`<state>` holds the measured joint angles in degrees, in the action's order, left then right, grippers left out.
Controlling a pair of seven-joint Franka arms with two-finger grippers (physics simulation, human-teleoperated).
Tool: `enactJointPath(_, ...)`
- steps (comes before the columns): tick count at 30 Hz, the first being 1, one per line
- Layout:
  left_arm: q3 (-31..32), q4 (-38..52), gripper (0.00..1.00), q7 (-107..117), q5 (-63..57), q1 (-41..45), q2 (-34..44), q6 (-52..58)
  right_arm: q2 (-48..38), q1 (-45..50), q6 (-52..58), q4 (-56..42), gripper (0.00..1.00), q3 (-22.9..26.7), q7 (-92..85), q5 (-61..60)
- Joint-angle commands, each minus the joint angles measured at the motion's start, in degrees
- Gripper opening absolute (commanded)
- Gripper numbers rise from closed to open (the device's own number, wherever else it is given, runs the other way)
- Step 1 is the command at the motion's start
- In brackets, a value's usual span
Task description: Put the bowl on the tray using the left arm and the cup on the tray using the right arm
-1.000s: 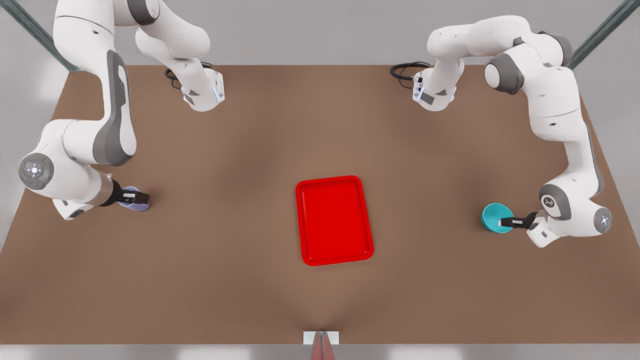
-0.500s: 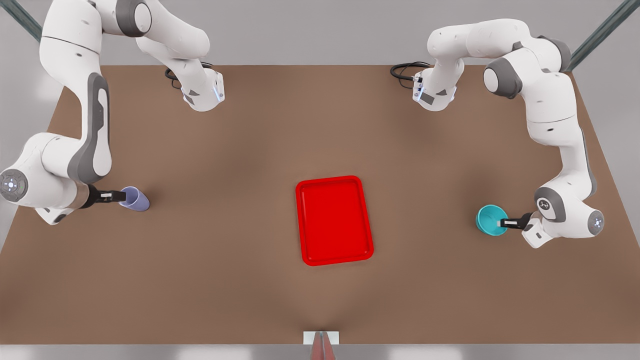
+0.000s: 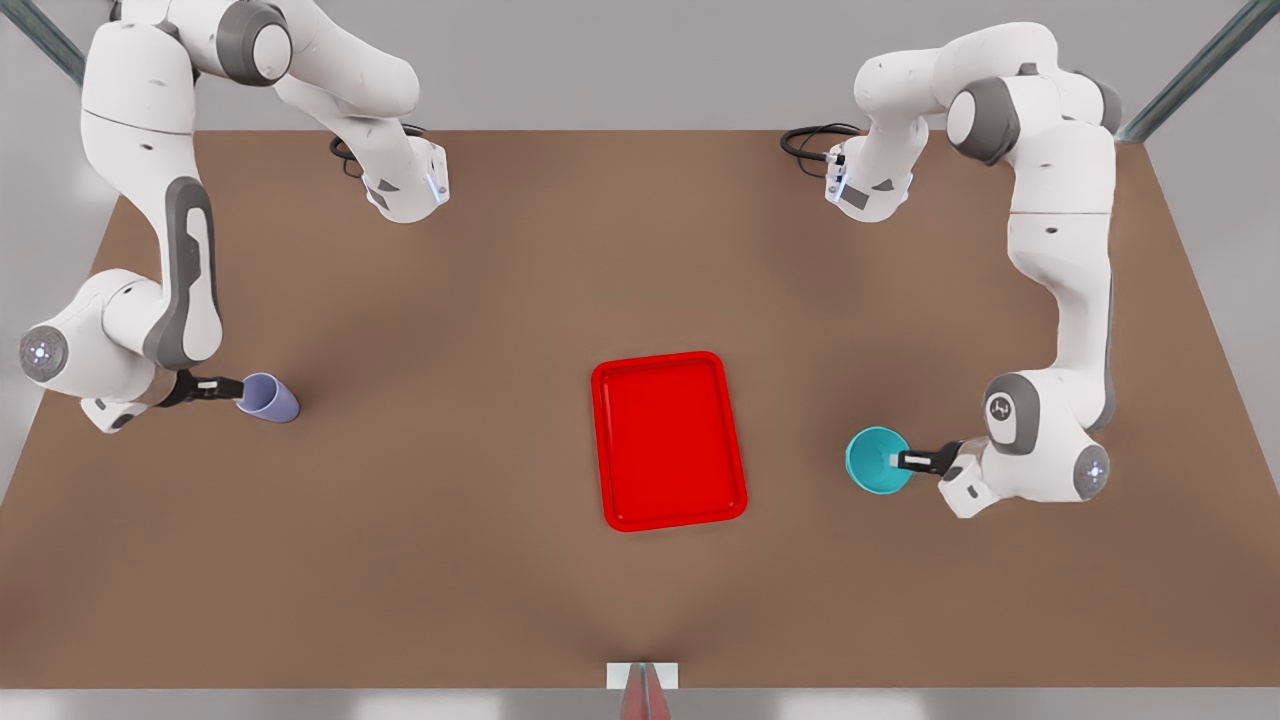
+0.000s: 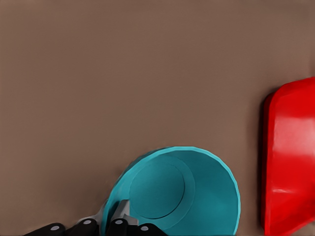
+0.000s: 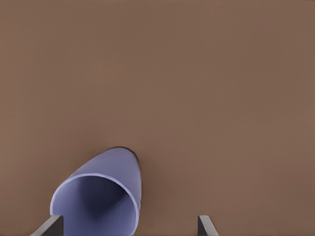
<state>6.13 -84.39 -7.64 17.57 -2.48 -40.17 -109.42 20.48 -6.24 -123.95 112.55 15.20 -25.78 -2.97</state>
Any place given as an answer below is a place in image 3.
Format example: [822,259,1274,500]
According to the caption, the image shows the teal bowl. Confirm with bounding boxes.
[845,426,915,497]

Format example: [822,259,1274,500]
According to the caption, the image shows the lavender cup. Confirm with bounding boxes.
[235,372,301,424]

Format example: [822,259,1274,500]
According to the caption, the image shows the red tray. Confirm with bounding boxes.
[590,351,750,533]

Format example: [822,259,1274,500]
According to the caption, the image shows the black cable loop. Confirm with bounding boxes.
[329,124,428,182]
[780,123,867,182]

